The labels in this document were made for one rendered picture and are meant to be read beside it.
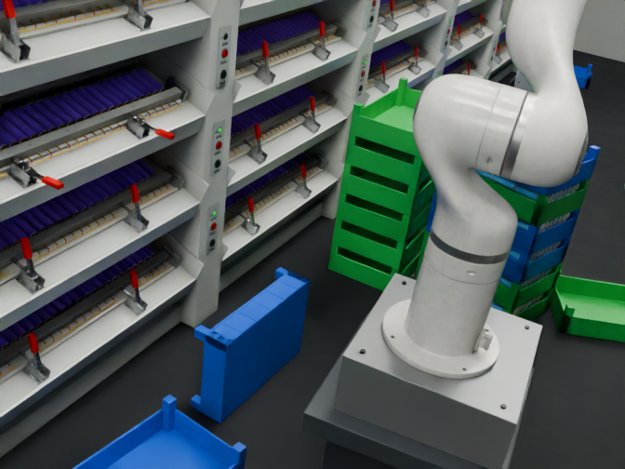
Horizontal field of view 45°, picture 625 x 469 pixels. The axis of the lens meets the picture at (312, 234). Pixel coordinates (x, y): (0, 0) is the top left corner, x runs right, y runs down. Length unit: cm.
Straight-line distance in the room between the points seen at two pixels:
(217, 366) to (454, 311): 55
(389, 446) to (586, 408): 76
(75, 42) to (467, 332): 75
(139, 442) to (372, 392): 54
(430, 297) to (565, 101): 34
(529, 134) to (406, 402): 44
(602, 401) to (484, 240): 89
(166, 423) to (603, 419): 95
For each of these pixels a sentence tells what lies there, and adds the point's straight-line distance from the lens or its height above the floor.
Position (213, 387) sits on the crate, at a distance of 155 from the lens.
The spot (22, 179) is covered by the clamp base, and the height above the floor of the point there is 55.
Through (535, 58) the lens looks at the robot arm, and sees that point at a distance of 111.
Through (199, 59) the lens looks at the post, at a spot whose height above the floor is 64.
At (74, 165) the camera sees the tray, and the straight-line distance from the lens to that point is 133.
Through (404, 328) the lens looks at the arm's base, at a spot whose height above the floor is 40.
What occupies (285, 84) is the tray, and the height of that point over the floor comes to 52.
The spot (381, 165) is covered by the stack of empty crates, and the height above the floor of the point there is 35.
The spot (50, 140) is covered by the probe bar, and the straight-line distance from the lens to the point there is 132.
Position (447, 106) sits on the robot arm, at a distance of 103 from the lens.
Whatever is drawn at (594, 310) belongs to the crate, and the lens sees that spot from 222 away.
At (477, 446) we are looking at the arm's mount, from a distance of 120.
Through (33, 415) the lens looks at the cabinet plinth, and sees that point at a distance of 157.
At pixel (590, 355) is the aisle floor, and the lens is 204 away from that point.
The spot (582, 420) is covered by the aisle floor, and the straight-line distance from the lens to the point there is 183.
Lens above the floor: 111
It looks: 29 degrees down
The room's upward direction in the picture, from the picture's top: 8 degrees clockwise
